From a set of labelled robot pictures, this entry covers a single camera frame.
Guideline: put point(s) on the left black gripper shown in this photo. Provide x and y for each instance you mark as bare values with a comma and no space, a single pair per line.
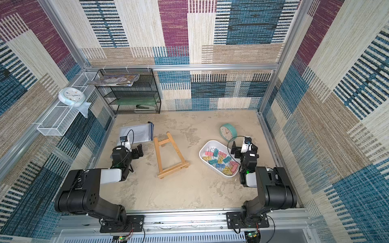
135,155

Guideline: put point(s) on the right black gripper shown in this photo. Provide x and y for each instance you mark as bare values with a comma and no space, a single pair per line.
238,150

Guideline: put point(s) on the white plastic storage box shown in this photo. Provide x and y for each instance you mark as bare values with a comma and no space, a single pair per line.
216,156

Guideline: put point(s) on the small wooden easel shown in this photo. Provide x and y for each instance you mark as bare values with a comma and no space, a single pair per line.
169,157

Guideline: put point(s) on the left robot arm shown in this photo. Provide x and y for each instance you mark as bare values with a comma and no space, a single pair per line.
79,193

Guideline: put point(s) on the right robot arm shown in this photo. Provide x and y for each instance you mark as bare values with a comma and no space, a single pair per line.
274,189

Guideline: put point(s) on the teal alarm clock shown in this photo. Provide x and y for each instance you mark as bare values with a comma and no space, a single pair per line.
228,132

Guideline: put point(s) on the clear zip document pouch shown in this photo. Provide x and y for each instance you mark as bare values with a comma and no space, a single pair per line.
139,133

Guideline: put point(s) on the magazine on shelf top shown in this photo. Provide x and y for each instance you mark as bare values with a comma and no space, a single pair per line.
115,81

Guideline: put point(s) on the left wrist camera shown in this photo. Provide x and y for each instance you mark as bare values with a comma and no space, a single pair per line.
124,142

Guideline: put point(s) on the black wire mesh shelf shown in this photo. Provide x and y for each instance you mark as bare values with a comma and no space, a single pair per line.
143,97

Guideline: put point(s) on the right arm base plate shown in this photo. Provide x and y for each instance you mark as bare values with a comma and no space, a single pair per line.
236,221

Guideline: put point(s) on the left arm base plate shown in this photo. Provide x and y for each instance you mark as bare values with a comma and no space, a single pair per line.
132,223

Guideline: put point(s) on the white wire wall basket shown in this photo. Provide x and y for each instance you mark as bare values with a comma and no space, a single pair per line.
61,116

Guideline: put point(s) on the white round wall clock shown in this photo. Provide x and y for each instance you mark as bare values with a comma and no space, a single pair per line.
71,97

